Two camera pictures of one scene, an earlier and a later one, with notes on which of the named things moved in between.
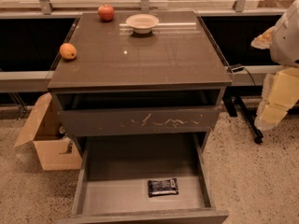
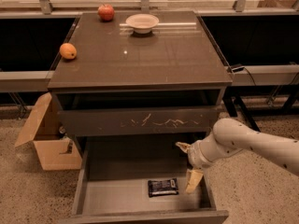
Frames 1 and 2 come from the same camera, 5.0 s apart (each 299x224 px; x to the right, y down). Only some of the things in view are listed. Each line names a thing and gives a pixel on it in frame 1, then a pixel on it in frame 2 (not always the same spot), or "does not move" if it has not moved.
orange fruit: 67,51 does not move
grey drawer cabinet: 140,73 does not move
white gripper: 286,40 -> 194,155
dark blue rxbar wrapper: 163,187 does not move
